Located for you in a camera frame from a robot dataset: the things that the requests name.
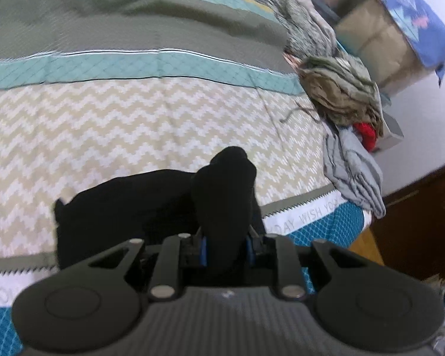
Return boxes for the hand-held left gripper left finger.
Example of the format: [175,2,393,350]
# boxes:
[89,233,208,302]

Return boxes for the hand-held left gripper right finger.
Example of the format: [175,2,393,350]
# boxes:
[245,234,366,302]

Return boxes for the black pants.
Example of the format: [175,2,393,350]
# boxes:
[54,146,268,286]

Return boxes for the grey crumpled cloth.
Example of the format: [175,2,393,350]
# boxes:
[322,122,386,219]

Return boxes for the red cloth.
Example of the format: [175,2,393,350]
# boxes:
[352,122,377,152]

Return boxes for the dark wooden furniture panel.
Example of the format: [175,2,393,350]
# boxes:
[371,159,445,279]

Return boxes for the small grey box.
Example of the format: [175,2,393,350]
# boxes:
[384,115,405,149]

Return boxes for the olive green crumpled cloth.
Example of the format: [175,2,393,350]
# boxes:
[282,55,388,127]

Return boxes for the floral patchwork quilt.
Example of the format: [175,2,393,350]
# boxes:
[163,0,338,60]

